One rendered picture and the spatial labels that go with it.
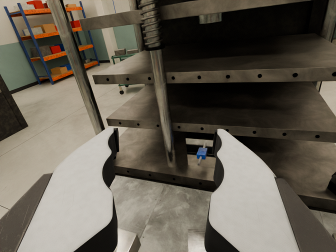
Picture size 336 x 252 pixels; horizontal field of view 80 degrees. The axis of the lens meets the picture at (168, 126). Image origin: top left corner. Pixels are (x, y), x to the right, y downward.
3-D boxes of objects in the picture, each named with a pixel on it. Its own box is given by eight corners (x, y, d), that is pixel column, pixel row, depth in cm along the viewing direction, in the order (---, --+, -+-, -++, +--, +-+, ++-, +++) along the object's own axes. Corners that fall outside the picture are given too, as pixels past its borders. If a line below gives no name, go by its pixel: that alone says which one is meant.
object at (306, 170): (364, 215, 79) (369, 205, 77) (97, 169, 126) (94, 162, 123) (313, 116, 146) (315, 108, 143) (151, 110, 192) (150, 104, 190)
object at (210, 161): (240, 171, 100) (242, 143, 92) (188, 164, 110) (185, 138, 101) (244, 122, 140) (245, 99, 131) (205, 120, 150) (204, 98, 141)
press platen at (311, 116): (343, 143, 78) (347, 132, 76) (108, 126, 117) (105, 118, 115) (304, 81, 137) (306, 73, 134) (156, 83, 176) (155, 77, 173)
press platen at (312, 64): (366, 80, 66) (372, 65, 63) (94, 84, 105) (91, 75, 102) (313, 41, 125) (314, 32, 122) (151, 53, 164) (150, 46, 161)
